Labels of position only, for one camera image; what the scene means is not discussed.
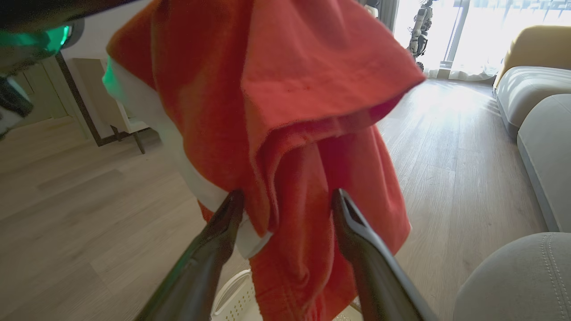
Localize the grey drape curtain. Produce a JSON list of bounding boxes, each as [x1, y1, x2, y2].
[[377, 0, 401, 33]]

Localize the sheer white curtain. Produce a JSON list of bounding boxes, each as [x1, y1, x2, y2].
[[393, 0, 571, 82]]

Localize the white humanoid robot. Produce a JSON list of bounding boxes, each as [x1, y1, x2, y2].
[[407, 0, 434, 72]]

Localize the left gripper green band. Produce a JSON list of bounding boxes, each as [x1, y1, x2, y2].
[[0, 0, 143, 76]]

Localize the grey fabric sofa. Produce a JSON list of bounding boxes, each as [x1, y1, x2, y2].
[[453, 66, 571, 321]]

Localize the red white shirt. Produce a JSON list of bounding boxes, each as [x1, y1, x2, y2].
[[103, 0, 426, 321]]

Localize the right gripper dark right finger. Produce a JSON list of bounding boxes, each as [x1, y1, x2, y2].
[[331, 188, 440, 321]]

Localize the white chair dark legs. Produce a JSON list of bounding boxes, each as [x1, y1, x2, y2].
[[71, 57, 150, 155]]

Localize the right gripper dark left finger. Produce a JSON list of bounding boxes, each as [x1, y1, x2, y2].
[[134, 189, 245, 321]]

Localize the dark metal table frame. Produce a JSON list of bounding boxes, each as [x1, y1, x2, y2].
[[54, 53, 120, 148]]

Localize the yellow armchair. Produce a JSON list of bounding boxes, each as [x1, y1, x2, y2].
[[492, 25, 571, 90]]

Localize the white laundry basket brown rim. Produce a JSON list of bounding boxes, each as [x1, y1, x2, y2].
[[210, 267, 363, 321]]

